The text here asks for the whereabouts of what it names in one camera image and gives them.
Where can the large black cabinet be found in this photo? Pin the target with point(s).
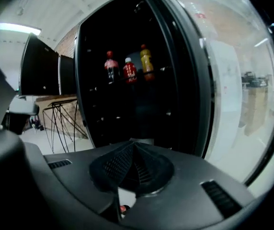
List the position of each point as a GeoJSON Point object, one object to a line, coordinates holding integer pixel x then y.
{"type": "Point", "coordinates": [39, 68]}

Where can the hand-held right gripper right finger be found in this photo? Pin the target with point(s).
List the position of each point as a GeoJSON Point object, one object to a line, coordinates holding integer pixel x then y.
{"type": "Point", "coordinates": [182, 183]}

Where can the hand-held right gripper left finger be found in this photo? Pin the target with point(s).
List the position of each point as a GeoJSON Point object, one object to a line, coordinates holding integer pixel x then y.
{"type": "Point", "coordinates": [79, 171]}

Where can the long ceiling light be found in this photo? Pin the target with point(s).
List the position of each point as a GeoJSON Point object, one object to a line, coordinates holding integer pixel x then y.
{"type": "Point", "coordinates": [18, 28]}

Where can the yellow juice bottle red cap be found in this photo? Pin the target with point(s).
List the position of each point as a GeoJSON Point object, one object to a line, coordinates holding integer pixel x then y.
{"type": "Point", "coordinates": [147, 62]}

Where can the dark soda bottle red cap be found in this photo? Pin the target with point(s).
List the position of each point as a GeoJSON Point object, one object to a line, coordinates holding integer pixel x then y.
{"type": "Point", "coordinates": [111, 68]}

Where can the red label bottle white cap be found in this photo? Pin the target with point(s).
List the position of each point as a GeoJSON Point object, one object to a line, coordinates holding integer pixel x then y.
{"type": "Point", "coordinates": [130, 72]}

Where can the black fridge with glass door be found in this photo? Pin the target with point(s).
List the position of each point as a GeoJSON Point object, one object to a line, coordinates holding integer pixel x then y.
{"type": "Point", "coordinates": [151, 109]}

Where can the round ceiling smoke detector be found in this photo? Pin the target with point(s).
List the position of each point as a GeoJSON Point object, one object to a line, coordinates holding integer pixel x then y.
{"type": "Point", "coordinates": [20, 11]}

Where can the small black cabinet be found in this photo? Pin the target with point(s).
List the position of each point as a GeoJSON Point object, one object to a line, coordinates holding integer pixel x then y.
{"type": "Point", "coordinates": [67, 75]}

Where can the brick counter with wooden top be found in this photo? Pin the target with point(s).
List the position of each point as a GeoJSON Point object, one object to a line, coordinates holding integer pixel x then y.
{"type": "Point", "coordinates": [67, 111]}

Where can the white floor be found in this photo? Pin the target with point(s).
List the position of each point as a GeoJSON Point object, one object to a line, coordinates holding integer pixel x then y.
{"type": "Point", "coordinates": [82, 144]}

